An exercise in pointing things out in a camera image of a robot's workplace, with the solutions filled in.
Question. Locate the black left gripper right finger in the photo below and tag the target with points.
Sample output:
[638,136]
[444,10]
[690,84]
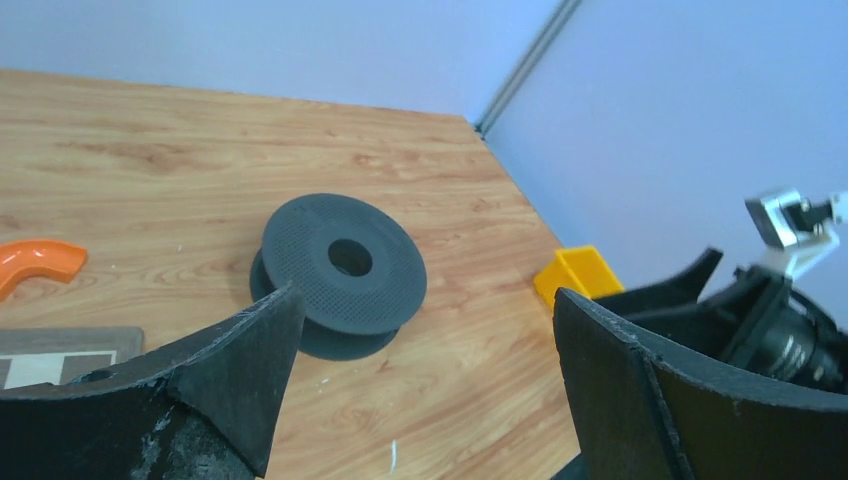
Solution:
[645,407]

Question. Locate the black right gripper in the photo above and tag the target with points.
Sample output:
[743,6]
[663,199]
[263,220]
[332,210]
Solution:
[772,329]

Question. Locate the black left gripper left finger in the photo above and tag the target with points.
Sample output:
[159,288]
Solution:
[202,407]

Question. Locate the black cable spool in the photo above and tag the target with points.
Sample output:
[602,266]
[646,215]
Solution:
[361,274]

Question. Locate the yellow plastic bin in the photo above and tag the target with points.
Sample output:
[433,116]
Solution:
[582,269]

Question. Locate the wooden chessboard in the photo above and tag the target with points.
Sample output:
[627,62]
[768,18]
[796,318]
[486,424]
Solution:
[57,356]

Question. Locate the orange curved plastic piece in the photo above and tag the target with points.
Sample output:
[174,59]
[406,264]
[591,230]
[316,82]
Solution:
[56,260]

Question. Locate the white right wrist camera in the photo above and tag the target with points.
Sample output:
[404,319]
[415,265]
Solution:
[797,232]

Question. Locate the aluminium frame post right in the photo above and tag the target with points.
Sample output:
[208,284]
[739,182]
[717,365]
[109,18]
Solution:
[527,63]

